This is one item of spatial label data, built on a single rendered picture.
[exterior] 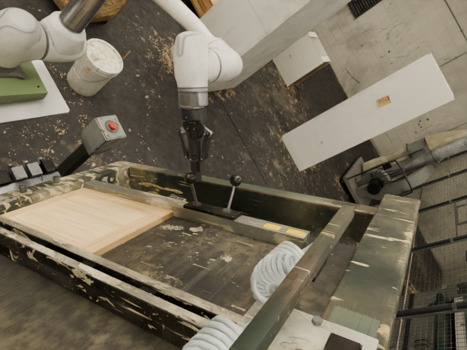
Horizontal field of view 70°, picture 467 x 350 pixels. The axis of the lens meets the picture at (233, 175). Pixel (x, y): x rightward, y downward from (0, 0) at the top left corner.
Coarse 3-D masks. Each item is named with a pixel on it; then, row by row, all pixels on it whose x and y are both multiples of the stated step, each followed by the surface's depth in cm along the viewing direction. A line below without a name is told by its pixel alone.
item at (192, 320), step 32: (0, 224) 97; (32, 256) 82; (64, 256) 77; (96, 256) 77; (288, 256) 44; (96, 288) 70; (128, 288) 65; (160, 288) 65; (128, 320) 67; (160, 320) 61; (192, 320) 57; (288, 320) 52; (320, 320) 50
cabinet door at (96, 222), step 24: (72, 192) 133; (96, 192) 133; (24, 216) 113; (48, 216) 112; (72, 216) 112; (96, 216) 112; (120, 216) 112; (144, 216) 111; (168, 216) 113; (72, 240) 96; (96, 240) 95; (120, 240) 96
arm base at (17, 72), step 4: (0, 68) 135; (4, 68) 136; (8, 68) 137; (12, 68) 138; (16, 68) 142; (20, 68) 145; (0, 72) 137; (4, 72) 138; (8, 72) 140; (12, 72) 141; (16, 72) 143; (20, 72) 145; (0, 76) 138; (4, 76) 140; (8, 76) 141; (12, 76) 142; (16, 76) 143; (20, 76) 144; (24, 76) 146
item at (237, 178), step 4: (232, 176) 106; (236, 176) 105; (232, 180) 105; (236, 180) 105; (240, 180) 106; (232, 184) 106; (236, 184) 105; (232, 188) 106; (232, 192) 106; (232, 196) 106; (228, 204) 105; (224, 208) 105; (228, 208) 105; (224, 212) 105; (228, 212) 104
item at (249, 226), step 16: (112, 192) 130; (128, 192) 126; (144, 192) 126; (176, 208) 113; (208, 224) 107; (224, 224) 104; (240, 224) 101; (256, 224) 99; (272, 240) 96; (288, 240) 93; (304, 240) 91
